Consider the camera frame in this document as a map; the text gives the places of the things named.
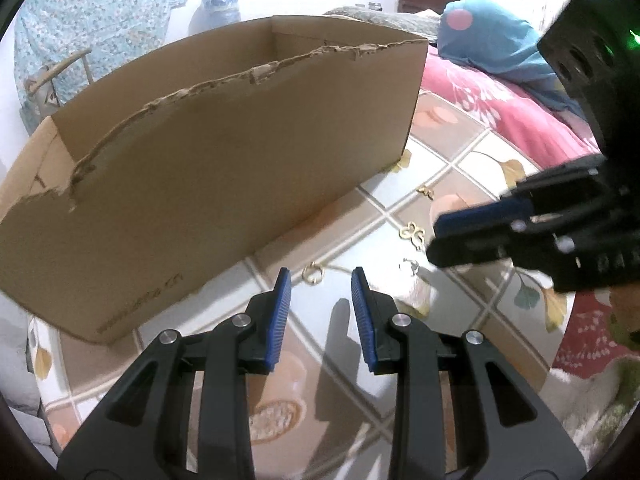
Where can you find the pink floral blanket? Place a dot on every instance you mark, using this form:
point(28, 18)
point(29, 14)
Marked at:
point(545, 136)

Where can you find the wooden chair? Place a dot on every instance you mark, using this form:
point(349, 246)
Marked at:
point(40, 88)

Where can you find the brown cardboard box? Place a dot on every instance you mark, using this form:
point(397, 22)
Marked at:
point(164, 173)

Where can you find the blue floral cloth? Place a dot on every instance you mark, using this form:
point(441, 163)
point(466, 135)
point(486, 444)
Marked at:
point(115, 32)

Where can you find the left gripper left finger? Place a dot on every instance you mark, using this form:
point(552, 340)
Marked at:
point(180, 410)

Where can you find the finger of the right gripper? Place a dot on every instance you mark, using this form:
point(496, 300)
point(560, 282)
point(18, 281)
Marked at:
point(490, 217)
point(485, 246)

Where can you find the small gold bow earring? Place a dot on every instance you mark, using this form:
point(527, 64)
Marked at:
point(426, 191)

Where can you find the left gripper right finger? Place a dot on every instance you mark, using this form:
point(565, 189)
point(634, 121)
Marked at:
point(462, 410)

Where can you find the blue pillow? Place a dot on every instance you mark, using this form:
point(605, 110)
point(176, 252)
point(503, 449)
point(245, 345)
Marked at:
point(482, 35)

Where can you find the blue water jug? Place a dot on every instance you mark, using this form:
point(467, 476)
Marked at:
point(212, 14)

